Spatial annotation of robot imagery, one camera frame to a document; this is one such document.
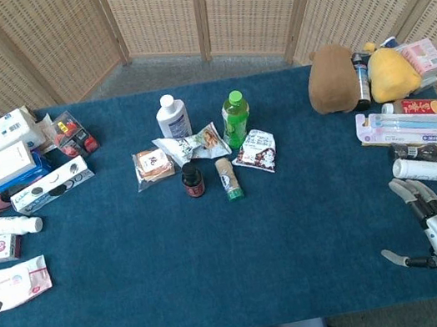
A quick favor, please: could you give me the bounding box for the pink wet wipes pack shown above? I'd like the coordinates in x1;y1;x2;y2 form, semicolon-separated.
0;253;57;314

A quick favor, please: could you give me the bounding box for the dark brown glass jar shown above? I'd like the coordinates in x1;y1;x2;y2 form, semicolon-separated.
178;160;208;201

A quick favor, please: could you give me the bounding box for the white rectangular box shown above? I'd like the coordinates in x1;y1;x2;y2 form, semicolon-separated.
0;139;41;193

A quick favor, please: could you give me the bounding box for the green drink bottle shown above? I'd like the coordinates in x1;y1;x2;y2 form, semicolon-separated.
215;88;257;152

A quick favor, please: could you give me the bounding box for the black spray can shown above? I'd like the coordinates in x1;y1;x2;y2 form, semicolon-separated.
346;49;376;112

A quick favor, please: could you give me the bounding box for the toothbrush blister pack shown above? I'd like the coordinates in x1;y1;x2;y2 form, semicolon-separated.
353;99;437;159

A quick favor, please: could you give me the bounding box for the white patterned snack pouch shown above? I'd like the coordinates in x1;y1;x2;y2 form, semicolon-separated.
227;125;282;180

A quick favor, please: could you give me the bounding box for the red and orange box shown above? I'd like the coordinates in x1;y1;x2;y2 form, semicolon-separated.
399;93;437;128

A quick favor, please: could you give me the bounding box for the yellow plush toy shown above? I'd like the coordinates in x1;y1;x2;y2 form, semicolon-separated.
362;34;424;105

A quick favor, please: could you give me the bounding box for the white cookie box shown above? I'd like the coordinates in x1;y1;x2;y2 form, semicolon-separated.
4;153;100;219

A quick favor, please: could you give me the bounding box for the crumpled white snack bag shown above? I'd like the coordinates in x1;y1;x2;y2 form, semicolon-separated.
150;119;234;173

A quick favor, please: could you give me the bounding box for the white tissue pack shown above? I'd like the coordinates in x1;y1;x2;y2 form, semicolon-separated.
0;103;49;158

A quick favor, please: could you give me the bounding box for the brown plush bear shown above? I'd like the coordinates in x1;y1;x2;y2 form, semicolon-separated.
301;40;364;118

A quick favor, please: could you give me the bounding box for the tan tube with green cap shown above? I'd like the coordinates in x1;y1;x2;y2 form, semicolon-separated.
213;154;246;204

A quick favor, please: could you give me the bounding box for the blue felt table cloth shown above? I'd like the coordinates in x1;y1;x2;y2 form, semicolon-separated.
0;38;437;327

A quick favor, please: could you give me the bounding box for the blue and white cup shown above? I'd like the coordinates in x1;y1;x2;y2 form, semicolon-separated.
379;34;400;51

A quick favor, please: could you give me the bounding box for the clear box with red items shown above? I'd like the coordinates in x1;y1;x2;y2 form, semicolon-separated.
43;105;103;164

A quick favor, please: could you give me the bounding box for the pink patterned box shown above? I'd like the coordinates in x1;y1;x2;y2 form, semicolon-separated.
397;36;437;83

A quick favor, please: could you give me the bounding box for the white bottle grey cap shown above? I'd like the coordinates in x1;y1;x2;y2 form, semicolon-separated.
390;151;437;193

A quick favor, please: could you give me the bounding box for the white lotion bottle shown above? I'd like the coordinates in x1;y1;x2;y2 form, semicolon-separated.
152;92;194;143

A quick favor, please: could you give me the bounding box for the plastic-wrapped snack packet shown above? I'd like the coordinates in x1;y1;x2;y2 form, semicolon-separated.
130;143;184;193

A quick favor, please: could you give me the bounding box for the small white jar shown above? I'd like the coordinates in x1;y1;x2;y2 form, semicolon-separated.
379;100;397;117

